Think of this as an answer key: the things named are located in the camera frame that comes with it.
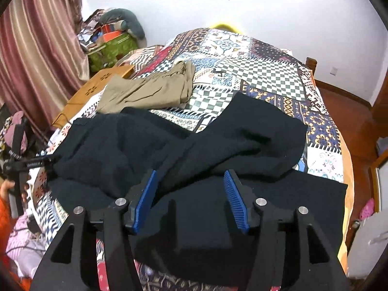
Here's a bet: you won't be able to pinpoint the patchwork patterned bedspread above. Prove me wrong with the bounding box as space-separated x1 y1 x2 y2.
29 28 354 291

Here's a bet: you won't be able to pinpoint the black pants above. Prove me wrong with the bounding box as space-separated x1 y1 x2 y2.
45 92 348 264

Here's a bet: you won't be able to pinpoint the wooden bed post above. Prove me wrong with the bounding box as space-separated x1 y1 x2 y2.
306 57 317 81

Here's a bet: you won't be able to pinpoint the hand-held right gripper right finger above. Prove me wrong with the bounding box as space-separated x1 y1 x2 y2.
223 170 349 291

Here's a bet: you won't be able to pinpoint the person's left forearm orange sleeve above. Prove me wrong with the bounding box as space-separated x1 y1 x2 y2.
0 197 14 267

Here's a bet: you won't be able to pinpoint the pink slipper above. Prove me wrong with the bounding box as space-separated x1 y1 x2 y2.
359 198 375 220

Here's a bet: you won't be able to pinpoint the wooden board with flower cutouts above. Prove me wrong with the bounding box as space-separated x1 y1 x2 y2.
52 64 135 128

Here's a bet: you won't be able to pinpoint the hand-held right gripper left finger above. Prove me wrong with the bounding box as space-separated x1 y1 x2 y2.
30 170 160 291

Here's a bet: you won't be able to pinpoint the striped pink curtain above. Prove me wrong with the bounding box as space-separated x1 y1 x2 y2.
0 0 91 134

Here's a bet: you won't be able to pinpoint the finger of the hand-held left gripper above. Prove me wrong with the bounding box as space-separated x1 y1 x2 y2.
41 154 63 176

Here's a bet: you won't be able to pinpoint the orange box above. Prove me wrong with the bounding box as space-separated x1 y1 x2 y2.
101 30 126 41

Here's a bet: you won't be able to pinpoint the person's left hand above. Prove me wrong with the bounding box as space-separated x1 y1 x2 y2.
0 179 16 201

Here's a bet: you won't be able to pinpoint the grey stuffed pillow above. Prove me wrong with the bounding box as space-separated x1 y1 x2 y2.
101 8 145 39

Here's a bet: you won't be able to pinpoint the yellow round object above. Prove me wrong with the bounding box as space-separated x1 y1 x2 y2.
212 22 238 32

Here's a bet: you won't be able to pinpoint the pile of patterned fabric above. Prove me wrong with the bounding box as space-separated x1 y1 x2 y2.
77 9 106 55

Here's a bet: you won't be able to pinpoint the pink cloth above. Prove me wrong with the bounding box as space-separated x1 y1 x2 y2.
6 215 46 276

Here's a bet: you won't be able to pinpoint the khaki pants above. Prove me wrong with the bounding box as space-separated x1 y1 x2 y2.
96 61 196 115

